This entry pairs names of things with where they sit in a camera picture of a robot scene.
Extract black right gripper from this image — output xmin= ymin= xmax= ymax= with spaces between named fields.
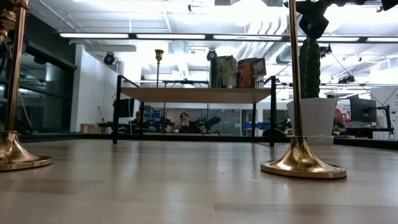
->
xmin=284 ymin=0 xmax=346 ymax=40

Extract glass jar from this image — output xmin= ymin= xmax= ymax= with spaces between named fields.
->
xmin=252 ymin=57 xmax=268 ymax=88

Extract tin can orange heart label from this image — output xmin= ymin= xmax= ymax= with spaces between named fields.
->
xmin=236 ymin=58 xmax=259 ymax=88

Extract silver tin can green label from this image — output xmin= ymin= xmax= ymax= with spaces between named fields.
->
xmin=219 ymin=55 xmax=239 ymax=88

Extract white hexagonal plant pot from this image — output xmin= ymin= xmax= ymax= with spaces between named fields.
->
xmin=285 ymin=98 xmax=336 ymax=146

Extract person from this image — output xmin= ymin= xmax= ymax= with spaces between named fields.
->
xmin=333 ymin=107 xmax=348 ymax=129
xmin=178 ymin=111 xmax=201 ymax=134
xmin=133 ymin=110 xmax=147 ymax=125

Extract black monitor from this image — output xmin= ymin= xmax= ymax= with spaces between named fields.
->
xmin=349 ymin=98 xmax=377 ymax=124
xmin=113 ymin=98 xmax=135 ymax=118

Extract wooden shelf black metal legs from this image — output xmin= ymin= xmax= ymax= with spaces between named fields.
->
xmin=112 ymin=74 xmax=277 ymax=147

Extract long ceiling light bar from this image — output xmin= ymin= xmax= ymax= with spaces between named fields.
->
xmin=58 ymin=32 xmax=398 ymax=44

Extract black metal table frame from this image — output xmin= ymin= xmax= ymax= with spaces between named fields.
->
xmin=18 ymin=132 xmax=398 ymax=150

